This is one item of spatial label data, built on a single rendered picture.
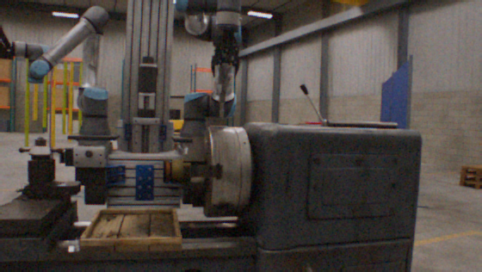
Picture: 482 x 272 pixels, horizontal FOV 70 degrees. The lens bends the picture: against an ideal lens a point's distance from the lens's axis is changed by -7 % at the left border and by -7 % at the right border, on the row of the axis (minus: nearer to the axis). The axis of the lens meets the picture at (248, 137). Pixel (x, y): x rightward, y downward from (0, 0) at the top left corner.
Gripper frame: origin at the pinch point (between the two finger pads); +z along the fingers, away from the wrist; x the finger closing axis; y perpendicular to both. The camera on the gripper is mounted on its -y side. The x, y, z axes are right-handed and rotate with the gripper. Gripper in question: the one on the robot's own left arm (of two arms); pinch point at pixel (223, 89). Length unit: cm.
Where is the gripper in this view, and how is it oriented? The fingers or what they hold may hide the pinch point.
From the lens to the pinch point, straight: 120.9
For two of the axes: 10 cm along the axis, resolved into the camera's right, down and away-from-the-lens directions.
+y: 1.4, 1.6, -9.8
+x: 9.9, 0.4, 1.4
